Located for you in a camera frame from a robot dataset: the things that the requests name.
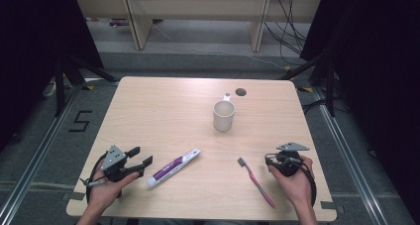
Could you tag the white and purple toothpaste tube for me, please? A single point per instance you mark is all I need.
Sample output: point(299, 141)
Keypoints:
point(173, 168)

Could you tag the dark round table grommet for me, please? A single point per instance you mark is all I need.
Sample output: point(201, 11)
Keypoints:
point(240, 92)

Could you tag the black curtain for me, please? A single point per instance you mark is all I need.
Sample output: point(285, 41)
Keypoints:
point(373, 69)
point(33, 53)

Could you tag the aluminium floor rail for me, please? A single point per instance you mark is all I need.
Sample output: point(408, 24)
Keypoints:
point(350, 159)
point(36, 155)

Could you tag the black metal stand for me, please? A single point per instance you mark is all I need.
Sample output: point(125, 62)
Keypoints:
point(66, 76)
point(325, 76)

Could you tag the white cup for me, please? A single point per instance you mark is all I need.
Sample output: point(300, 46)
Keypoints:
point(223, 119)

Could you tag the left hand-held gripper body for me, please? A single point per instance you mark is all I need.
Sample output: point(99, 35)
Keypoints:
point(114, 160)

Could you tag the person's left hand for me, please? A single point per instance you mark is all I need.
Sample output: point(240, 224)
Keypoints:
point(105, 192)

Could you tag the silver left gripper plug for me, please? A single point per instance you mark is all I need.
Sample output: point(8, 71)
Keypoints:
point(91, 182)

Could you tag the person's right hand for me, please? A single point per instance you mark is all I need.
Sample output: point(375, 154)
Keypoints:
point(297, 185)

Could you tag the pink toothbrush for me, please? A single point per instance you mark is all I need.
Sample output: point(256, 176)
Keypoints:
point(256, 182)

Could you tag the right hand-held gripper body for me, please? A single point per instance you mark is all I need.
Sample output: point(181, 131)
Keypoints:
point(287, 164)

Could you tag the light wooden desk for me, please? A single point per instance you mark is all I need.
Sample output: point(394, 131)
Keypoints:
point(198, 10)

